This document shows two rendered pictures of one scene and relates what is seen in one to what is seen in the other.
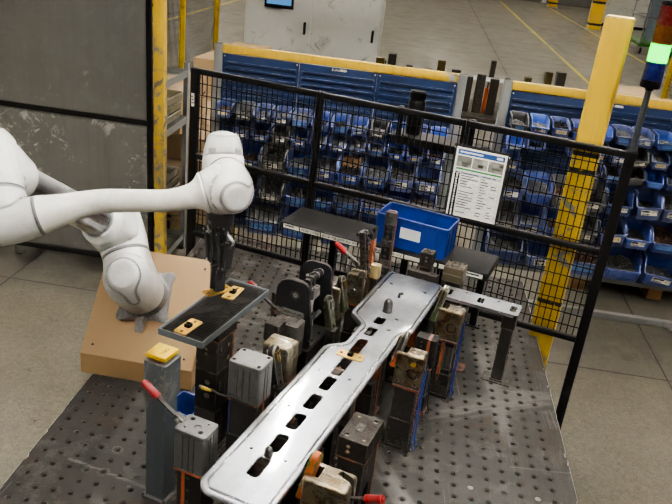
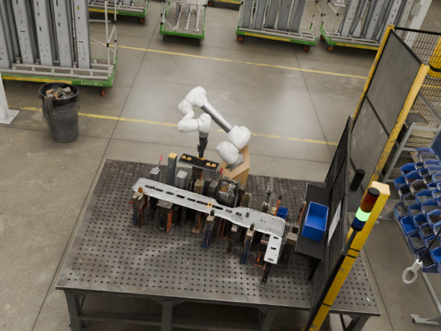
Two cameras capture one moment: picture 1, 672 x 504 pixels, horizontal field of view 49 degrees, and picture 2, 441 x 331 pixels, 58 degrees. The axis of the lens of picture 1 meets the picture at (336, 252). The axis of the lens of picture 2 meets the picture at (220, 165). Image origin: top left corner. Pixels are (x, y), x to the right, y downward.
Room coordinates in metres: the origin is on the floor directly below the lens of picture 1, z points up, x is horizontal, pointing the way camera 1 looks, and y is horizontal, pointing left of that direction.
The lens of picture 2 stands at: (1.52, -2.59, 3.40)
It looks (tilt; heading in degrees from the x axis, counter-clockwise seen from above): 37 degrees down; 80
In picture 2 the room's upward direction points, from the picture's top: 9 degrees clockwise
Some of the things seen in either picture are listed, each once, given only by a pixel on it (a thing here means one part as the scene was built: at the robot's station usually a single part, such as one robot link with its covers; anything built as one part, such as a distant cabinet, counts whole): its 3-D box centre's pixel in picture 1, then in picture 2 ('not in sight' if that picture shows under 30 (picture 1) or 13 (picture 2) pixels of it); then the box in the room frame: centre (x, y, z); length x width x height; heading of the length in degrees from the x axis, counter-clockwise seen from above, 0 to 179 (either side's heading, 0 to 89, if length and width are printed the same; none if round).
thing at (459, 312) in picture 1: (444, 351); (247, 245); (2.23, -0.42, 0.87); 0.12 x 0.09 x 0.35; 69
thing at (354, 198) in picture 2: (438, 131); (352, 193); (2.99, -0.36, 1.46); 0.36 x 0.15 x 0.18; 69
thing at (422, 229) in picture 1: (416, 230); (315, 220); (2.80, -0.32, 1.10); 0.30 x 0.17 x 0.13; 68
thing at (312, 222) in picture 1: (387, 241); (314, 218); (2.84, -0.21, 1.02); 0.90 x 0.22 x 0.03; 69
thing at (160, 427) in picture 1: (161, 428); (171, 175); (1.58, 0.41, 0.92); 0.08 x 0.08 x 0.44; 69
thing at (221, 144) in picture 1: (223, 162); (203, 122); (1.82, 0.32, 1.59); 0.13 x 0.11 x 0.16; 18
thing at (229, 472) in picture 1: (349, 360); (207, 205); (1.90, -0.08, 1.00); 1.38 x 0.22 x 0.02; 159
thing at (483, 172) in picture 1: (476, 185); (335, 222); (2.84, -0.53, 1.30); 0.23 x 0.02 x 0.31; 69
